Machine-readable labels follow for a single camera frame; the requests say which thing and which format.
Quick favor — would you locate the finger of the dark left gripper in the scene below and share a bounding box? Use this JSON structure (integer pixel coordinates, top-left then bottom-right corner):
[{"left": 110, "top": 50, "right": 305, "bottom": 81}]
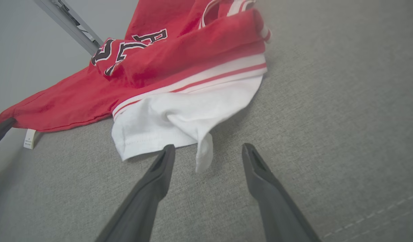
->
[{"left": 0, "top": 118, "right": 17, "bottom": 150}]

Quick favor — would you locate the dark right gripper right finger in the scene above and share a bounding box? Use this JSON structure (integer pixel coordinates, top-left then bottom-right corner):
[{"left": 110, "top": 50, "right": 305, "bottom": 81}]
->
[{"left": 242, "top": 143, "right": 321, "bottom": 242}]

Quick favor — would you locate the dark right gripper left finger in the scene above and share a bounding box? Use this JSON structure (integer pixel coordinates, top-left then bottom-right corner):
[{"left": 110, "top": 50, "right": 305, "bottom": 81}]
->
[{"left": 96, "top": 145, "right": 176, "bottom": 242}]

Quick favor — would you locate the red white lettered jersey shirt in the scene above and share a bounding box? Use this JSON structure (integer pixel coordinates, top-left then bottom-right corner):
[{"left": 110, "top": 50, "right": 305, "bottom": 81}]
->
[{"left": 0, "top": 0, "right": 272, "bottom": 173}]

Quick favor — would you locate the grey metal partition post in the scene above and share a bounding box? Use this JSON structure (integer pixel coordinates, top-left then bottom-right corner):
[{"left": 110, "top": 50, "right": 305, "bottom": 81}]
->
[{"left": 33, "top": 0, "right": 104, "bottom": 56}]

